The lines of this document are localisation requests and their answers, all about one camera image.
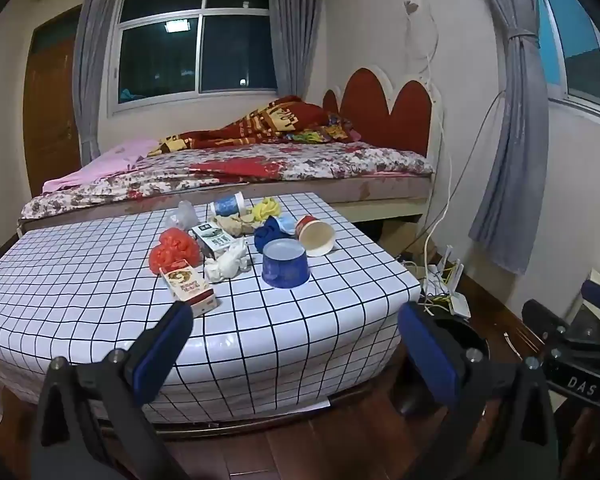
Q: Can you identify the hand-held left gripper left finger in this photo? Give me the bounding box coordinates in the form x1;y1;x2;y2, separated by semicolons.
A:
30;301;196;480

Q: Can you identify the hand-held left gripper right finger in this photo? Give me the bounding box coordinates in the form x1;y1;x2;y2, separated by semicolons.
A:
397;301;561;480

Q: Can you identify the black round waste bin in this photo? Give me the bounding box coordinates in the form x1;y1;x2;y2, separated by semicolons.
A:
415;305;491;411

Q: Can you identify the red white snack box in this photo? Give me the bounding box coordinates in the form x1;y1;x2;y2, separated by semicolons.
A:
159;259;218;317

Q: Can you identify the red plastic bag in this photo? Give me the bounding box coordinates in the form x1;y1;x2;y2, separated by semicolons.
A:
148;227;202;276

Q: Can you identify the white tissue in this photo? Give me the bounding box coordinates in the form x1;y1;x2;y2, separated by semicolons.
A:
203;238;251;283

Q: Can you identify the white green milk carton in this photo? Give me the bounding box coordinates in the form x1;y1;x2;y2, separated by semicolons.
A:
190;223;233;261

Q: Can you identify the clear plastic bag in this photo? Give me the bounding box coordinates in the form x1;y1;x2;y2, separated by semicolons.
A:
166;201;201;231

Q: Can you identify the beige cloth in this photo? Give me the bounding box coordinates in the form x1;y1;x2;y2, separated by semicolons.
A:
216;212;258;237

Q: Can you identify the blue paper bowl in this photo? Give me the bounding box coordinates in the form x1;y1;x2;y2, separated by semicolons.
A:
261;238;311;289

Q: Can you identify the dark blue cloth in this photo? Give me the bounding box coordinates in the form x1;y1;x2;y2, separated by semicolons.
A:
253;216;286;252

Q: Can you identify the white cup with blue label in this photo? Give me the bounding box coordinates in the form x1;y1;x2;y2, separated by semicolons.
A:
209;191;246;217

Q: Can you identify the red paper cup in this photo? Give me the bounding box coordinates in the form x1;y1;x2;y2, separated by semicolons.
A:
294;215;336;257

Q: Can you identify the yellow cloth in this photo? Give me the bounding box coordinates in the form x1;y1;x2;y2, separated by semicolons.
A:
247;197;283;222

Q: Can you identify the white modem box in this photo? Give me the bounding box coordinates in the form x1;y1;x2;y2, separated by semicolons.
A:
446;291;473;319

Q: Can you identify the white router with antennas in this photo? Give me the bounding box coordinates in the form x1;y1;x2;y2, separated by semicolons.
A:
422;245;465;301

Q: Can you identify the white checked tablecloth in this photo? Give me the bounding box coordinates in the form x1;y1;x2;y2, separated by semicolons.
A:
0;192;422;426

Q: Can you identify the cardboard box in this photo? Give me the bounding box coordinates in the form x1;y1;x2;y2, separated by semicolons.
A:
380;220;433;263

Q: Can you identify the grey tied curtain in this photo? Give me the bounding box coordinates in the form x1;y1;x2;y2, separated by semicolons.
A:
467;0;551;276

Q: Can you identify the pink blanket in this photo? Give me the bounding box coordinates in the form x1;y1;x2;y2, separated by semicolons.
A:
42;137;161;193

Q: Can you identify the floral bed sheet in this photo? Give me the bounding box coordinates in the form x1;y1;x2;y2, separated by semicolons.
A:
20;140;436;221

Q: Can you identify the red printed blanket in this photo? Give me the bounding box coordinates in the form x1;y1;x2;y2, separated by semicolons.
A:
147;95;363;156

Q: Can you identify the red scalloped headboard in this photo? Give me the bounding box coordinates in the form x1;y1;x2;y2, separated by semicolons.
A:
322;65;443;161

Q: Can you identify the brown wooden door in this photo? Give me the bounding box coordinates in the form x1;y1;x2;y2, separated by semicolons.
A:
22;5;83;198

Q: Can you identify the side window with white sill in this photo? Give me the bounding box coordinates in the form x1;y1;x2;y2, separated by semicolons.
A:
532;0;600;111

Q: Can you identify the large white framed window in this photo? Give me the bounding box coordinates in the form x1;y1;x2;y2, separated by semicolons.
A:
109;0;281;118

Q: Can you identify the grey curtain beside door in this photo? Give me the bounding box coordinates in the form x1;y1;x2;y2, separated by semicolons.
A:
72;0;128;168

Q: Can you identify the grey curtain beside headboard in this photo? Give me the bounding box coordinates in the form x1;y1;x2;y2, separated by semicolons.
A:
267;0;328;106

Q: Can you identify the beige bed frame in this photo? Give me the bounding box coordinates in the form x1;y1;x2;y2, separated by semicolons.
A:
330;80;446;223

